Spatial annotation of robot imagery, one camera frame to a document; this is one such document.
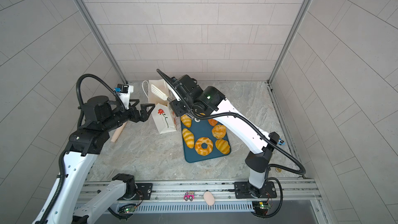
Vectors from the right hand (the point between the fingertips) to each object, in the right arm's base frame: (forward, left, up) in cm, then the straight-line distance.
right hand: (175, 106), depth 66 cm
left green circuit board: (-33, +22, -27) cm, 48 cm away
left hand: (0, +10, +3) cm, 11 cm away
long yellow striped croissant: (-2, -3, -27) cm, 27 cm away
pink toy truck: (-29, -3, -28) cm, 41 cm away
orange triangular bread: (+7, -17, -28) cm, 33 cm away
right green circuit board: (-35, -37, -32) cm, 60 cm away
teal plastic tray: (+3, -10, -28) cm, 30 cm away
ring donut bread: (-8, -8, -29) cm, 31 cm away
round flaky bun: (0, -20, -26) cm, 33 cm away
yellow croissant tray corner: (-8, -21, -27) cm, 35 cm away
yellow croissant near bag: (+8, -1, -26) cm, 28 cm away
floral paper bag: (+6, +9, -13) cm, 17 cm away
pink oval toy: (-30, -12, -29) cm, 44 cm away
